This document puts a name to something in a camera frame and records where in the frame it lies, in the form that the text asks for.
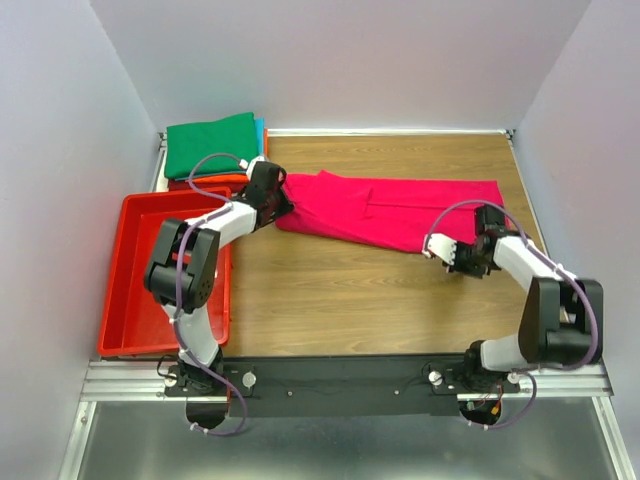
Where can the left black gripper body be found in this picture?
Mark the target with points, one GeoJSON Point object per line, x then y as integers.
{"type": "Point", "coordinates": [279, 202]}

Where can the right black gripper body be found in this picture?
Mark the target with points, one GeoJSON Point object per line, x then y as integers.
{"type": "Point", "coordinates": [467, 261]}

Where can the pink t shirt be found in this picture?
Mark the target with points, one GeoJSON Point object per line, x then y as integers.
{"type": "Point", "coordinates": [388, 213]}

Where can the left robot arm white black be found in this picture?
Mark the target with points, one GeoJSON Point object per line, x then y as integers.
{"type": "Point", "coordinates": [181, 269]}

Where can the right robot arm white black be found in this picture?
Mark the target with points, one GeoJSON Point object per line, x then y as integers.
{"type": "Point", "coordinates": [562, 320]}

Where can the folded orange t shirt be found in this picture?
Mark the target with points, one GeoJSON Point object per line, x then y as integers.
{"type": "Point", "coordinates": [262, 137]}

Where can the folded blue t shirt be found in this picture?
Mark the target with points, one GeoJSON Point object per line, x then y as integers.
{"type": "Point", "coordinates": [259, 135]}

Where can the folded dark red t shirt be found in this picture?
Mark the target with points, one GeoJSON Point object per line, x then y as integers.
{"type": "Point", "coordinates": [233, 186]}

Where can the folded green t shirt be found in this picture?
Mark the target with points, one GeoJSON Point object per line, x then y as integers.
{"type": "Point", "coordinates": [215, 145]}

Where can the red plastic bin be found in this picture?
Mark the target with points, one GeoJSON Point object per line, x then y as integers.
{"type": "Point", "coordinates": [133, 323]}

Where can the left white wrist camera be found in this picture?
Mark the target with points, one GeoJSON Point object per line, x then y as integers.
{"type": "Point", "coordinates": [249, 166]}

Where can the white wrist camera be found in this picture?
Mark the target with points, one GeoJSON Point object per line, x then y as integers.
{"type": "Point", "coordinates": [249, 166]}
{"type": "Point", "coordinates": [440, 246]}

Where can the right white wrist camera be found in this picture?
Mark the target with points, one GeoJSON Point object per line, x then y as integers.
{"type": "Point", "coordinates": [440, 246]}

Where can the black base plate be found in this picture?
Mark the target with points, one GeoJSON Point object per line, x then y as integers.
{"type": "Point", "coordinates": [333, 386]}

